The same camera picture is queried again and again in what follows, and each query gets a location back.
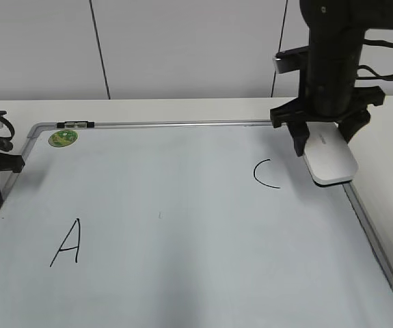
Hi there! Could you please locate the round green magnet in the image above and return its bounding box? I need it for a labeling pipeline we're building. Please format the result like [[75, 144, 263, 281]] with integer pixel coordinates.
[[48, 130, 78, 148]]

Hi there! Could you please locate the white rectangular board eraser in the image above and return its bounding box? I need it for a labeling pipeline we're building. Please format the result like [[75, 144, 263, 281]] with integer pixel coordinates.
[[303, 122, 358, 187]]

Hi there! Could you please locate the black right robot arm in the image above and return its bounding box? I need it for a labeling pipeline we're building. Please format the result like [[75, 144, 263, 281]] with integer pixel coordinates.
[[270, 1, 393, 156]]

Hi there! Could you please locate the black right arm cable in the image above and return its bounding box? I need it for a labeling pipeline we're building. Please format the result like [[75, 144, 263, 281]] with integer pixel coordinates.
[[355, 36, 393, 82]]

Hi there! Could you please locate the black board hanger clip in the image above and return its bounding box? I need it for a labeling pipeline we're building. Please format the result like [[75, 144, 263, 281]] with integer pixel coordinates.
[[56, 120, 95, 129]]

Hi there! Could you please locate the white board with grey frame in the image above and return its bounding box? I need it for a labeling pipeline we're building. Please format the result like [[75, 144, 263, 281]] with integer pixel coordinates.
[[0, 124, 393, 327]]

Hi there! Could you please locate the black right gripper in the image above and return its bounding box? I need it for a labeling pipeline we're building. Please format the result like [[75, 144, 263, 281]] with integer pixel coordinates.
[[270, 86, 385, 157]]

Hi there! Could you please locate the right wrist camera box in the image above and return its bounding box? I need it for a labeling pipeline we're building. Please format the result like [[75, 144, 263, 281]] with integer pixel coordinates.
[[273, 46, 309, 74]]

